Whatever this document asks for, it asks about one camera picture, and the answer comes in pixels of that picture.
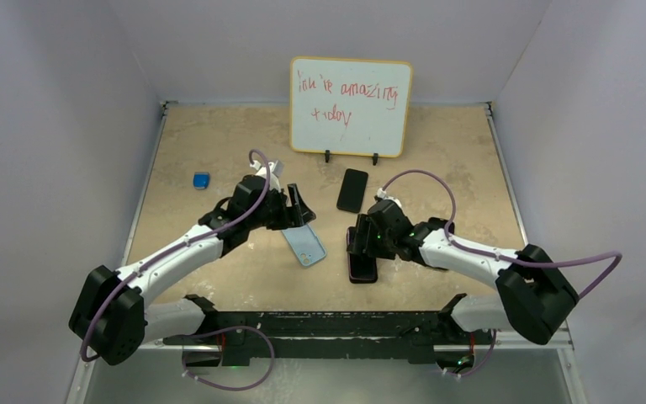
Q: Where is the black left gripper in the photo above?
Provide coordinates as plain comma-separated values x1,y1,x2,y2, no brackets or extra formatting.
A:
247,184,313,231

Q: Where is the black phone case with cutouts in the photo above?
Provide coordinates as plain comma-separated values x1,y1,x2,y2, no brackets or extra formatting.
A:
347,254,378,284

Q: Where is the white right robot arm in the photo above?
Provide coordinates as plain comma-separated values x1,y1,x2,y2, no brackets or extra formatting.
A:
347,200,580,345

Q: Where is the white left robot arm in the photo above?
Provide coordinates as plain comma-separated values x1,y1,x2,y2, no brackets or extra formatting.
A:
68,175,316,365

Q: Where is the light blue phone case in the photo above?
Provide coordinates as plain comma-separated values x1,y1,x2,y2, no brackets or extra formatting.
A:
282,225,327,268

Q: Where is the black smartphone face down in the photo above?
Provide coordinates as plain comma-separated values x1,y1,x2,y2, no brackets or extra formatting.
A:
336,168,368,214

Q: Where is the small blue eraser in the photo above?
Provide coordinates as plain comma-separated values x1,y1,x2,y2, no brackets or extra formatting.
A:
192,172,210,190

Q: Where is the yellow framed whiteboard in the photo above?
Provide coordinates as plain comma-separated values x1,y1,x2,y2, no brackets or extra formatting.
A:
289,56,414,160

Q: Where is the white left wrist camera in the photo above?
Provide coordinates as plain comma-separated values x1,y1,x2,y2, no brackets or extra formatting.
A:
251,160,284,188

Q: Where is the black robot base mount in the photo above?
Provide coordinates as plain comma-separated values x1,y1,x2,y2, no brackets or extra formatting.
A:
164,309,492,367

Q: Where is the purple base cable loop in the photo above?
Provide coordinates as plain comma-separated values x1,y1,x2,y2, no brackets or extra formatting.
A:
180,325,277,392

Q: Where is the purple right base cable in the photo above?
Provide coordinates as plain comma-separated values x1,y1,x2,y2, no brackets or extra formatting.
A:
440,345,494,381

